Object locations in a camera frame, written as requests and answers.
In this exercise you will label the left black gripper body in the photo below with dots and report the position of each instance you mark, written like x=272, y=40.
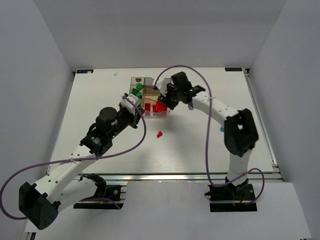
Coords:
x=135, y=118

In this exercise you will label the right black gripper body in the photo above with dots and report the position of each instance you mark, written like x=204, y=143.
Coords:
x=169, y=99

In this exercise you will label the red 2x4 lego brick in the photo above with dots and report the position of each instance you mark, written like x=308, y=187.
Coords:
x=147, y=109

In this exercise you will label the green lego brick carried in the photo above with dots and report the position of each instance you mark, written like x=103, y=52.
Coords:
x=135, y=91

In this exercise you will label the green upside-down 2x2 lego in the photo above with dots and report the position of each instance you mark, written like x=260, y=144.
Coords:
x=139, y=86

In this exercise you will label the red 2x2 lego brick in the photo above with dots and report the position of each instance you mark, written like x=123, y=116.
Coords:
x=159, y=103

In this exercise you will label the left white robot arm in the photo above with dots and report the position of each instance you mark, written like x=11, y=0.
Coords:
x=42, y=201

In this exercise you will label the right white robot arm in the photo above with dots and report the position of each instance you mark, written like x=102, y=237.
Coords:
x=240, y=132

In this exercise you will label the amber tinted container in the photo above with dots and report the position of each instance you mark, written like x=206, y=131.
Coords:
x=149, y=95

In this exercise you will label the grey smoked container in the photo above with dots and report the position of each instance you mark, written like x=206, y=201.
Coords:
x=149, y=82

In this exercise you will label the tall clear narrow container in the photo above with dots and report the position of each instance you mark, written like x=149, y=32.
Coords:
x=133, y=84

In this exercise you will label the small red sloped lego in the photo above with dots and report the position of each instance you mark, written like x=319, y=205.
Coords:
x=159, y=134

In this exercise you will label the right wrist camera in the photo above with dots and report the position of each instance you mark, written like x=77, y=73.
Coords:
x=161, y=85

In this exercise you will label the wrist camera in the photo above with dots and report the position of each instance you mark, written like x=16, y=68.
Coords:
x=130, y=102
x=161, y=85

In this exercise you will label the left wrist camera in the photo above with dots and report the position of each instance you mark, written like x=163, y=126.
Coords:
x=130, y=102

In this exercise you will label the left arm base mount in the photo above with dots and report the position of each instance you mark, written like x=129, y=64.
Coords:
x=106, y=196

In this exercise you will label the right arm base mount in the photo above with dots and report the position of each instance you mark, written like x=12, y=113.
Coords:
x=223, y=200

